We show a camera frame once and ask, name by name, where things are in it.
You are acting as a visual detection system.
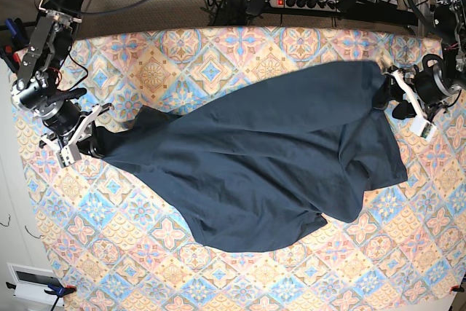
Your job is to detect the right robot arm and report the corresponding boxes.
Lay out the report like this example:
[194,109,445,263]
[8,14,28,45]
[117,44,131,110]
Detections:
[10,0,112,168]

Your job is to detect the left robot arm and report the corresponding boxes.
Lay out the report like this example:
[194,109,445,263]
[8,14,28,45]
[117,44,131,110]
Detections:
[404,0,465,122]

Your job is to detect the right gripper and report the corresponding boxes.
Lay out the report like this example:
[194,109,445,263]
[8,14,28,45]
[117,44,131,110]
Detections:
[10,74,106,159]

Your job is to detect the white floor vent box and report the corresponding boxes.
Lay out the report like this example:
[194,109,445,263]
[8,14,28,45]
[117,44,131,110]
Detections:
[7,263,60,306]

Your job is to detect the colourful patterned tablecloth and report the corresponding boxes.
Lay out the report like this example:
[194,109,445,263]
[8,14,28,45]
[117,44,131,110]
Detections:
[13,28,465,310]

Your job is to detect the upper left table clamp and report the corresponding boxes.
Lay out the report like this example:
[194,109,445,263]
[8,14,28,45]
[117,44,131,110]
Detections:
[1,18,26,74]

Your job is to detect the dark navy t-shirt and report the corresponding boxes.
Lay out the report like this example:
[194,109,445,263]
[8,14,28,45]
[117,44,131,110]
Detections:
[98,60,407,253]

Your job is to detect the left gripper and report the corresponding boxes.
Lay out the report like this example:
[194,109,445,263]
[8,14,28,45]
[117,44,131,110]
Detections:
[372,54,462,119]

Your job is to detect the table clamp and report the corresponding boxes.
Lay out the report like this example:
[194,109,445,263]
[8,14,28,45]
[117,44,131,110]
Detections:
[1,18,26,74]
[6,282,76,310]
[450,285,465,293]

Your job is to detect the lower left table clamp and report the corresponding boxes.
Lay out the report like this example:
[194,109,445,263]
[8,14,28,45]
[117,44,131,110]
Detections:
[6,282,76,310]

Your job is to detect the white power strip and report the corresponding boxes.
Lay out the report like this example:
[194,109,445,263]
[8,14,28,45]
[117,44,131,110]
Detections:
[269,0,339,12]

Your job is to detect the lower right table clamp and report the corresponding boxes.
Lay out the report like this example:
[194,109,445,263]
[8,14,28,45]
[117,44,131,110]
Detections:
[450,285,465,293]

